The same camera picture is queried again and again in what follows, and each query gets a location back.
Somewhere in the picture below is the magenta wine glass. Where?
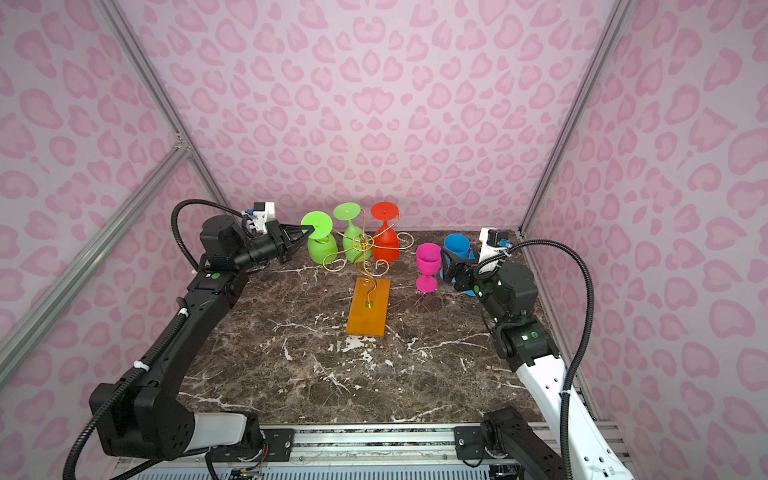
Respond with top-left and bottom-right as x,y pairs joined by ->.
416,243 -> 442,293

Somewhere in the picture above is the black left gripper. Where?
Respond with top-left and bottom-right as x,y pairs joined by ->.
232,222 -> 313,274

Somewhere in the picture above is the blue wine glass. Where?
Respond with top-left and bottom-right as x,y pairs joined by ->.
442,233 -> 472,263
464,248 -> 478,297

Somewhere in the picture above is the aluminium frame post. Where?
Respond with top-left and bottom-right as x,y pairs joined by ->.
94,0 -> 230,207
518,0 -> 638,238

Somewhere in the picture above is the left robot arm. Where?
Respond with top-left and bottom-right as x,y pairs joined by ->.
89,215 -> 314,461

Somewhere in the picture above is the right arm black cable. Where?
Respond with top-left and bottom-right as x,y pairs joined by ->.
473,238 -> 596,480

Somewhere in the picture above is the blue front wine glass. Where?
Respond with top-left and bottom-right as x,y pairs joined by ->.
464,248 -> 478,297

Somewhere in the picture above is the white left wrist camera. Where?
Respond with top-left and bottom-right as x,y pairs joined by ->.
241,202 -> 276,238

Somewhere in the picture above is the green wine glass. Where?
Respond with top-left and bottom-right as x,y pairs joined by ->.
301,211 -> 338,266
333,202 -> 372,263

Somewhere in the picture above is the orange wooden rack base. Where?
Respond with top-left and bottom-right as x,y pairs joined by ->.
346,277 -> 391,337

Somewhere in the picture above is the red wine glass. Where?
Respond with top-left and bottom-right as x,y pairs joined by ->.
371,201 -> 400,263

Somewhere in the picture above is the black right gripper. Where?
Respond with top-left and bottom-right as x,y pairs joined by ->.
439,244 -> 511,326

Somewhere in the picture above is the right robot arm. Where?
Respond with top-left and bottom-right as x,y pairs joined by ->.
440,239 -> 634,479

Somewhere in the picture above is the aluminium frame post right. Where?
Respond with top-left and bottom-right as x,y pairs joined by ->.
518,0 -> 638,238

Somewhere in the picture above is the aluminium frame post left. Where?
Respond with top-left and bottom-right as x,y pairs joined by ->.
94,0 -> 230,207

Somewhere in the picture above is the gold wire glass rack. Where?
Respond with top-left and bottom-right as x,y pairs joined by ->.
321,201 -> 415,310

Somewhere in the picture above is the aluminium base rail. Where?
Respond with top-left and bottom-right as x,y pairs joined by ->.
110,422 -> 637,480

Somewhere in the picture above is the aluminium diagonal frame bar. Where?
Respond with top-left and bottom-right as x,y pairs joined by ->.
1,142 -> 189,385

